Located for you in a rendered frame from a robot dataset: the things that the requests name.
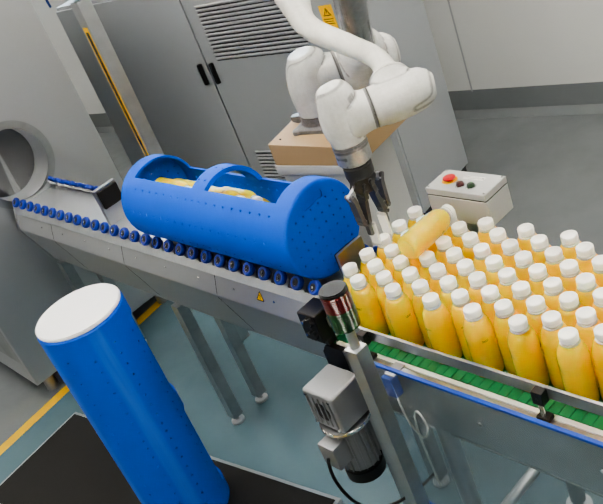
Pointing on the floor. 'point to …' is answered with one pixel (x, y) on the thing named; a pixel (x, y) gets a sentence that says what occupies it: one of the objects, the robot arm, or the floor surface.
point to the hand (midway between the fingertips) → (379, 228)
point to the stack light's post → (386, 423)
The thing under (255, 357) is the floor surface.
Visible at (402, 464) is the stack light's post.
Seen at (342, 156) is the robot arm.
